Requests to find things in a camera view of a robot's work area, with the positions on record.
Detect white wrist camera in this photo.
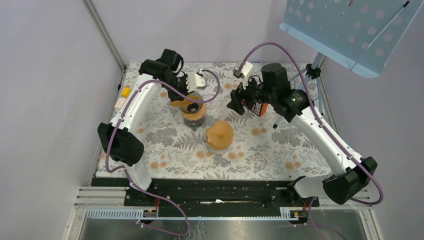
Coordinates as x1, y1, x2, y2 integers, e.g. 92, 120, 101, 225
186, 71, 208, 92
233, 60, 254, 79

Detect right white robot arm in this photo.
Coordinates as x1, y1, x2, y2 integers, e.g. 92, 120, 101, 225
227, 61, 378, 206

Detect grey glass pitcher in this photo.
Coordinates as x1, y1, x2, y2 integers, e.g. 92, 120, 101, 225
183, 116, 206, 131

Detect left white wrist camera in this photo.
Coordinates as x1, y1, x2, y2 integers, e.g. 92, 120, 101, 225
186, 71, 208, 92

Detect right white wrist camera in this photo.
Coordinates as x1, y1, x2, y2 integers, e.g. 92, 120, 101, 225
233, 60, 254, 79

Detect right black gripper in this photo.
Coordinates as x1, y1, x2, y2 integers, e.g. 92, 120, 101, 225
226, 72, 276, 116

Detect beige wooden block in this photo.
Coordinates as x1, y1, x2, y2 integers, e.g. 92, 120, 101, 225
114, 97, 127, 112

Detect yellow block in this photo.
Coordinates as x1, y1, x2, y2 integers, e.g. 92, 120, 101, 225
121, 87, 131, 98

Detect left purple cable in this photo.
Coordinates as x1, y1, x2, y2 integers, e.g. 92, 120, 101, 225
104, 68, 222, 237

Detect orange coffee filter box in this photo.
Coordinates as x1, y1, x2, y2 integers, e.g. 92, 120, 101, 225
247, 102, 268, 117

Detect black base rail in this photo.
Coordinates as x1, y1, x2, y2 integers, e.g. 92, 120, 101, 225
92, 177, 320, 218

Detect floral tablecloth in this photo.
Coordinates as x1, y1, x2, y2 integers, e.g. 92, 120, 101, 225
96, 62, 339, 182

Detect brown paper coffee filter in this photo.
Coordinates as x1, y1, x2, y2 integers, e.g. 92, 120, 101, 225
206, 120, 234, 144

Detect blue perforated stand tray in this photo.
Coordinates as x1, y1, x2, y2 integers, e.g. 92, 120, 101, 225
279, 0, 424, 79

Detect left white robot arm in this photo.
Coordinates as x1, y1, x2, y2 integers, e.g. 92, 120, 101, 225
97, 49, 189, 206

